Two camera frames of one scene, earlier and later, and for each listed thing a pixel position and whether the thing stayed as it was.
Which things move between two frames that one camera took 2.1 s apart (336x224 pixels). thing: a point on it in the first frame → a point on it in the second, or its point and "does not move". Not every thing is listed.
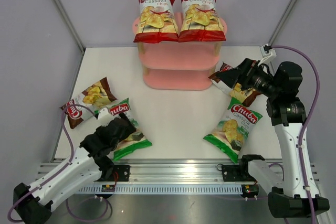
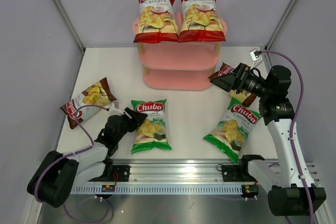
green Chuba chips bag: (136, 141) → (151, 135)
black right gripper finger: (248, 63) → (242, 68)
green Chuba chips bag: (230, 137) does not move
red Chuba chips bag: (157, 22) does not move
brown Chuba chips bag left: (96, 96) does not move
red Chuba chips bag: (201, 21) does not move
